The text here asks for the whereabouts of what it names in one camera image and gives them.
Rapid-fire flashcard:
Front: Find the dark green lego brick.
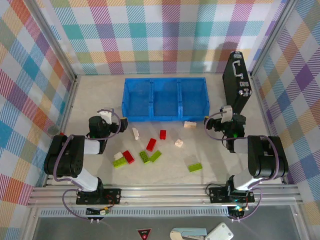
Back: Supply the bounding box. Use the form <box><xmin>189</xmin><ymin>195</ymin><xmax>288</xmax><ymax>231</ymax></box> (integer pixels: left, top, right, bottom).
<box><xmin>138</xmin><ymin>150</ymin><xmax>151</xmax><ymax>165</ymax></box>

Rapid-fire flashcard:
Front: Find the lime green lego brick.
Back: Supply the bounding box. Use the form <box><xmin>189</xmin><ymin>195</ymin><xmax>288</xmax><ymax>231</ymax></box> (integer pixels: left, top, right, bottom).
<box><xmin>112</xmin><ymin>157</ymin><xmax>128</xmax><ymax>169</ymax></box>
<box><xmin>149</xmin><ymin>150</ymin><xmax>163</xmax><ymax>163</ymax></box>
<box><xmin>187</xmin><ymin>162</ymin><xmax>203</xmax><ymax>174</ymax></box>

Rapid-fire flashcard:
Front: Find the blue three-compartment bin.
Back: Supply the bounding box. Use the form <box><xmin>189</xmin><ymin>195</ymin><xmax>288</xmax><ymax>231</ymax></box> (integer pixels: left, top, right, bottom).
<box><xmin>121</xmin><ymin>77</ymin><xmax>211</xmax><ymax>123</ymax></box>

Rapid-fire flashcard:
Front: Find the power connector plug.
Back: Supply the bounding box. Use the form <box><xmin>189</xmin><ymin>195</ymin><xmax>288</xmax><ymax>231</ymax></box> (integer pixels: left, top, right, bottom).
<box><xmin>86</xmin><ymin>207</ymin><xmax>111</xmax><ymax>223</ymax></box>
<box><xmin>228</xmin><ymin>204</ymin><xmax>250</xmax><ymax>222</ymax></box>

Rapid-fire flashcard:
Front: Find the white rectangular device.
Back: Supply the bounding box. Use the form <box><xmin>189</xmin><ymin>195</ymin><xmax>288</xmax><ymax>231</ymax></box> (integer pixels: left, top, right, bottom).
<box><xmin>204</xmin><ymin>222</ymin><xmax>235</xmax><ymax>240</ymax></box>

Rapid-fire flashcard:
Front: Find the red triangle sticker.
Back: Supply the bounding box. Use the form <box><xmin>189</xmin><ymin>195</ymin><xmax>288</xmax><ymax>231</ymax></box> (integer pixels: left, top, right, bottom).
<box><xmin>136</xmin><ymin>227</ymin><xmax>153</xmax><ymax>240</ymax></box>

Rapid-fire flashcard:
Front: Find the light blue stapler device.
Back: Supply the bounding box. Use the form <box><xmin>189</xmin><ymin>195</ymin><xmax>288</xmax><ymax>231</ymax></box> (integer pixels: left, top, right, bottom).
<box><xmin>169</xmin><ymin>226</ymin><xmax>208</xmax><ymax>240</ymax></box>

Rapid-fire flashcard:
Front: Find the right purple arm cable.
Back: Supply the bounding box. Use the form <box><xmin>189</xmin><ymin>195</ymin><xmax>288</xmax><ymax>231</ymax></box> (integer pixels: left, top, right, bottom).
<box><xmin>204</xmin><ymin>111</ymin><xmax>288</xmax><ymax>222</ymax></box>

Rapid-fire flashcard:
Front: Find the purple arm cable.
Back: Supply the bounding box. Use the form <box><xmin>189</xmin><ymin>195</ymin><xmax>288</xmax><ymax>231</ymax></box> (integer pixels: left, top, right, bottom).
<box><xmin>204</xmin><ymin>111</ymin><xmax>288</xmax><ymax>222</ymax></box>
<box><xmin>52</xmin><ymin>109</ymin><xmax>122</xmax><ymax>221</ymax></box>

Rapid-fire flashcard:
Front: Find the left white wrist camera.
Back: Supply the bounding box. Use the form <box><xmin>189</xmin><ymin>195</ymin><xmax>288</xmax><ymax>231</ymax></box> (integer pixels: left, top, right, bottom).
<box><xmin>97</xmin><ymin>107</ymin><xmax>114</xmax><ymax>125</ymax></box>

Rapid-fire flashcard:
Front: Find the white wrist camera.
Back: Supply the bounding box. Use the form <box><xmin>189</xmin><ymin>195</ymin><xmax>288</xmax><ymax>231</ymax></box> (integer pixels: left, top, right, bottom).
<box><xmin>97</xmin><ymin>107</ymin><xmax>114</xmax><ymax>125</ymax></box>
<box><xmin>219</xmin><ymin>104</ymin><xmax>234</xmax><ymax>124</ymax></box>

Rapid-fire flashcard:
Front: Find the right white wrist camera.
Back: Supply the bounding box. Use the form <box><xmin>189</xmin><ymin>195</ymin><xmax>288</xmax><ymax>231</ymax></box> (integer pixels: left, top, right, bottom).
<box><xmin>219</xmin><ymin>104</ymin><xmax>234</xmax><ymax>124</ymax></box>

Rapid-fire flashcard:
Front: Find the aluminium side rail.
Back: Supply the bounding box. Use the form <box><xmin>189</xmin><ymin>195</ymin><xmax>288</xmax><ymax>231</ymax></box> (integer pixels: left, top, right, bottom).
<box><xmin>44</xmin><ymin>74</ymin><xmax>80</xmax><ymax>187</ymax></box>
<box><xmin>249</xmin><ymin>72</ymin><xmax>288</xmax><ymax>186</ymax></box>

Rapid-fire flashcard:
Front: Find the black briefcase with metal handle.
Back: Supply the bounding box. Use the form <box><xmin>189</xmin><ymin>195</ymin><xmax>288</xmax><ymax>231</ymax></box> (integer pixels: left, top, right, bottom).
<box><xmin>222</xmin><ymin>51</ymin><xmax>253</xmax><ymax>116</ymax></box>

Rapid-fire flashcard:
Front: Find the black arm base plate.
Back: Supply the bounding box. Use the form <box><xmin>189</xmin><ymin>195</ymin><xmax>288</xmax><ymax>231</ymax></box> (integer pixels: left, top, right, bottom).
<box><xmin>76</xmin><ymin>187</ymin><xmax>123</xmax><ymax>206</ymax></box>
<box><xmin>208</xmin><ymin>186</ymin><xmax>256</xmax><ymax>204</ymax></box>

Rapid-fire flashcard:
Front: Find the aluminium mounting rail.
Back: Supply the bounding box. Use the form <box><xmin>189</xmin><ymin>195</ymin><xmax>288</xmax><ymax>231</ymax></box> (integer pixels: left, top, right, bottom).
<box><xmin>27</xmin><ymin>183</ymin><xmax>305</xmax><ymax>208</ymax></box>

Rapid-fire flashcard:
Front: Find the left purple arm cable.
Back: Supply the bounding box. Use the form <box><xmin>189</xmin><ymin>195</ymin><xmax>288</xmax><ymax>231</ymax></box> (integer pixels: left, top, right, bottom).
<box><xmin>52</xmin><ymin>109</ymin><xmax>122</xmax><ymax>221</ymax></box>

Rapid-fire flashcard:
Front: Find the slotted metal cable tray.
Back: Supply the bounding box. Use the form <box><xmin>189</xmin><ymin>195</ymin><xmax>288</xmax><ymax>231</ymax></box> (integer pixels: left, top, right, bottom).
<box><xmin>39</xmin><ymin>207</ymin><xmax>231</xmax><ymax>217</ymax></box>

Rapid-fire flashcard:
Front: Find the aluminium frame post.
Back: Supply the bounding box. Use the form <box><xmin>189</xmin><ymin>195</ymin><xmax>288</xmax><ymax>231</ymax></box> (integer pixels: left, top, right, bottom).
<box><xmin>29</xmin><ymin>0</ymin><xmax>77</xmax><ymax>81</ymax></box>
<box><xmin>249</xmin><ymin>0</ymin><xmax>297</xmax><ymax>76</ymax></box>

